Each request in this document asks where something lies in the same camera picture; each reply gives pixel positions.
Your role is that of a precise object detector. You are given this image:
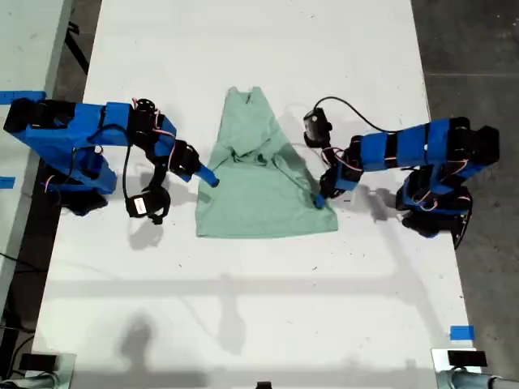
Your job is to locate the pale green T-shirt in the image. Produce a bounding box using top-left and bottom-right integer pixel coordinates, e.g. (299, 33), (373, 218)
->
(195, 85), (339, 239)

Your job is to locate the long blue tape strip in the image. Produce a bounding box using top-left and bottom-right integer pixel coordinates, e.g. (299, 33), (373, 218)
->
(0, 90), (48, 105)

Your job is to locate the pale side table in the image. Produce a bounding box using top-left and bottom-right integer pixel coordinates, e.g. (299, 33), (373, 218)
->
(0, 0), (75, 309)

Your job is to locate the small black box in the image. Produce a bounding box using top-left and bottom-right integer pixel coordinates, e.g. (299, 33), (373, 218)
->
(19, 353), (58, 372)
(448, 350), (487, 368)

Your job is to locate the short black camera stalk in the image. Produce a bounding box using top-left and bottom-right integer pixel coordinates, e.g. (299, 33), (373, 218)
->
(320, 139), (345, 171)
(141, 160), (167, 195)

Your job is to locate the black camera box white label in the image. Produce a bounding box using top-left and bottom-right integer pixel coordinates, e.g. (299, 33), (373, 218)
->
(124, 188), (171, 224)
(302, 107), (334, 147)

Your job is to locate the thin black camera cable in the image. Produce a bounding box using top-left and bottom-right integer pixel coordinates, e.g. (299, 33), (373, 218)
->
(312, 96), (402, 135)
(60, 123), (135, 203)

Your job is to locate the black metal frame bar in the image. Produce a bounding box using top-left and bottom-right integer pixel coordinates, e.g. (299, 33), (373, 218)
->
(64, 19), (91, 75)

